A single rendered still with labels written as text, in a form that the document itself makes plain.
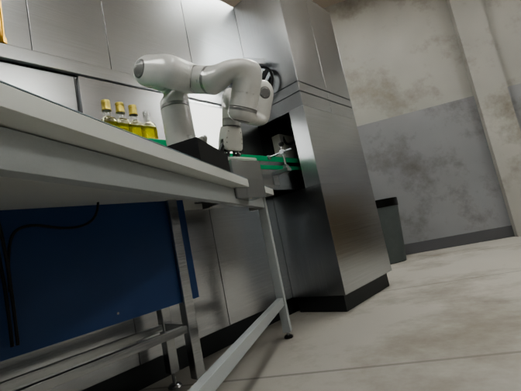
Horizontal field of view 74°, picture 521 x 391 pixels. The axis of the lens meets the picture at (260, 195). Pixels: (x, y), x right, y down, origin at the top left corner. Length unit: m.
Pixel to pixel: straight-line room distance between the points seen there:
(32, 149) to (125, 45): 1.42
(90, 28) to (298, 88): 1.14
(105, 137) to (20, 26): 1.17
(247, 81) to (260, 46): 1.47
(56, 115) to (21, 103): 0.05
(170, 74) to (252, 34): 1.55
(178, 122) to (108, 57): 0.82
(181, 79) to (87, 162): 0.50
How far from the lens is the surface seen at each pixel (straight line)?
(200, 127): 1.96
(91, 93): 1.70
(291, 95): 2.23
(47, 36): 1.80
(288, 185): 2.07
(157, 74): 1.10
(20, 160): 0.57
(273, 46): 2.41
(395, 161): 4.35
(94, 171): 0.67
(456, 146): 4.50
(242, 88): 1.03
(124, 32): 2.01
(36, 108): 0.56
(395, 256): 3.76
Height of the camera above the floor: 0.50
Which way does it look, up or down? 7 degrees up
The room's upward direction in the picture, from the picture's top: 11 degrees counter-clockwise
